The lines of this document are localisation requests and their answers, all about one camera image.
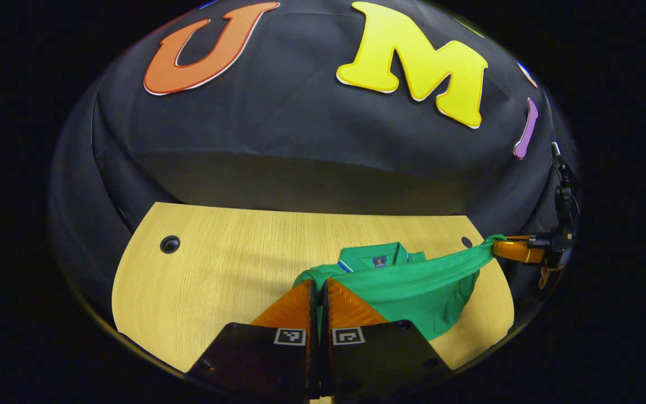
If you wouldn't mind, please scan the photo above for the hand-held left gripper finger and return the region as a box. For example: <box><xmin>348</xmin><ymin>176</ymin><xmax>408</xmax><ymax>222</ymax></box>
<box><xmin>187</xmin><ymin>279</ymin><xmax>320</xmax><ymax>401</ymax></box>
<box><xmin>320</xmin><ymin>278</ymin><xmax>453</xmax><ymax>400</ymax></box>

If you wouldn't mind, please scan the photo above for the green T-shirt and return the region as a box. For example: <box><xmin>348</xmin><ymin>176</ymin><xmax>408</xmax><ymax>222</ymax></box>
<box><xmin>293</xmin><ymin>234</ymin><xmax>507</xmax><ymax>342</ymax></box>

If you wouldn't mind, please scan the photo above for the black backdrop cloth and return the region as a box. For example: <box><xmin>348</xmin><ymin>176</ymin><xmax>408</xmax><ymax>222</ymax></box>
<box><xmin>47</xmin><ymin>0</ymin><xmax>582</xmax><ymax>332</ymax></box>

